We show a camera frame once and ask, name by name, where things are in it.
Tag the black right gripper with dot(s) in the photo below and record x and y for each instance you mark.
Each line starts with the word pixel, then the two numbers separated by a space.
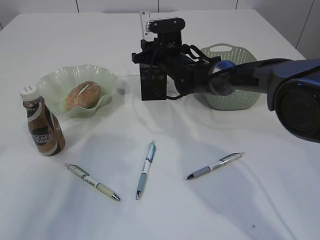
pixel 169 56

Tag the clear plastic ruler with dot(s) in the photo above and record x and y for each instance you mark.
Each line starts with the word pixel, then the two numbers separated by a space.
pixel 145 16

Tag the sugared bread roll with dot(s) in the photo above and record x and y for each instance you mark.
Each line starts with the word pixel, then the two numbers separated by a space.
pixel 84 95

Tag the brown Nescafe coffee bottle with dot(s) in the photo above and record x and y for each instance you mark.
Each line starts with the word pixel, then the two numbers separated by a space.
pixel 43 125

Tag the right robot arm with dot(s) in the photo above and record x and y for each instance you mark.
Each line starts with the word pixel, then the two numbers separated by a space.
pixel 292 86

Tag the black mesh pen holder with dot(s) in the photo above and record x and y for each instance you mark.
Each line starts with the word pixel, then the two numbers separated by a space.
pixel 153 83

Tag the green plastic woven basket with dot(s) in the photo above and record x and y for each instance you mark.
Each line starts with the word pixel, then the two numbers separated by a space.
pixel 238 100

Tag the blue grip pen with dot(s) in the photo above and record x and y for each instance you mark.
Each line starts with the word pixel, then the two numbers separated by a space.
pixel 145 169

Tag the grey grip pen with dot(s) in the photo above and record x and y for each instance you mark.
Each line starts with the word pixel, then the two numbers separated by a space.
pixel 217 165

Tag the green wavy glass plate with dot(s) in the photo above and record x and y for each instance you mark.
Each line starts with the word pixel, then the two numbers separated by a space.
pixel 56 86

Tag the cream grip pen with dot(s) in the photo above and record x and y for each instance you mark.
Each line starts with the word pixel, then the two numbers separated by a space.
pixel 85 176

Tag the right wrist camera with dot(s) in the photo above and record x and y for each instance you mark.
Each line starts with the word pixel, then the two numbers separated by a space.
pixel 168 30

